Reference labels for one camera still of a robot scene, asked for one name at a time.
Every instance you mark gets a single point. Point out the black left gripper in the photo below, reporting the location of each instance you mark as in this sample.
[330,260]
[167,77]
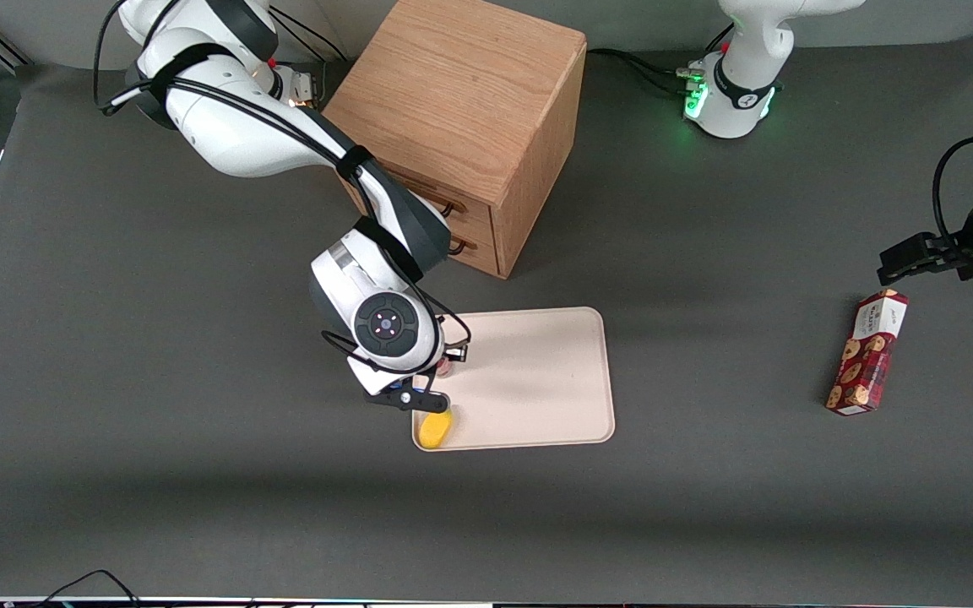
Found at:
[962,252]

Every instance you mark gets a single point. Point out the red coke bottle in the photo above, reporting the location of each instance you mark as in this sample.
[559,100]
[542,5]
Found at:
[446,368]

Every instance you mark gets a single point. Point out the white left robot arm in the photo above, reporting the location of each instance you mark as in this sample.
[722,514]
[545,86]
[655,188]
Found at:
[740,84]

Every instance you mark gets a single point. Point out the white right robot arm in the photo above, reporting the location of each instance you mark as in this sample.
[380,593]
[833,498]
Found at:
[225,127]

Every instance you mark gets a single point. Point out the beige plastic tray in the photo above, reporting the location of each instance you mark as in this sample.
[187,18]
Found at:
[537,380]

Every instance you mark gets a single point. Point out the yellow lemon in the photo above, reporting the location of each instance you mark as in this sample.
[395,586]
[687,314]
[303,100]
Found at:
[434,429]

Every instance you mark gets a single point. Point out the red cookie box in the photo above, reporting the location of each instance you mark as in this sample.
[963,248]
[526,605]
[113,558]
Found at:
[867,355]

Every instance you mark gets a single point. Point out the wooden drawer cabinet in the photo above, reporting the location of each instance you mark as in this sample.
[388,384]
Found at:
[470,101]

